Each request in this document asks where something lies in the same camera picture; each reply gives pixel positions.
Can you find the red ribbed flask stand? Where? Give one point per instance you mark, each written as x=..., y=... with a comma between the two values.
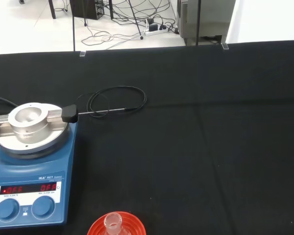
x=133, y=226

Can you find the black bench cloth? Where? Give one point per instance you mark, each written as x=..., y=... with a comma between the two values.
x=186, y=147

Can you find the white power strip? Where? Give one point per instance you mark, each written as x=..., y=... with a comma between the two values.
x=156, y=31

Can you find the clear plastic clip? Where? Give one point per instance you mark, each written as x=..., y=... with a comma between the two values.
x=224, y=46
x=82, y=54

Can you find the black power adapter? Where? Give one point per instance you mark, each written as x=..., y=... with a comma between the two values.
x=152, y=25

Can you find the black tripod leg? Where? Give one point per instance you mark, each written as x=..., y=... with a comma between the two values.
x=136, y=19

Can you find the thin black pole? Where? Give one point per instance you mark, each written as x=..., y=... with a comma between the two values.
x=198, y=24
x=74, y=29

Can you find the grey metal cabinet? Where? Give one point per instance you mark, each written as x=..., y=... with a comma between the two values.
x=210, y=17

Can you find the dark computer tower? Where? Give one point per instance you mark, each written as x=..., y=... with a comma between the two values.
x=88, y=8

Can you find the heater with blue base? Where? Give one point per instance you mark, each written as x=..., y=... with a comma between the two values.
x=31, y=176

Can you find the black table leg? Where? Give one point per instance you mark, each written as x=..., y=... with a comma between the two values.
x=52, y=9

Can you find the white board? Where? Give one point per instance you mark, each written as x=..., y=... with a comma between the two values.
x=266, y=19

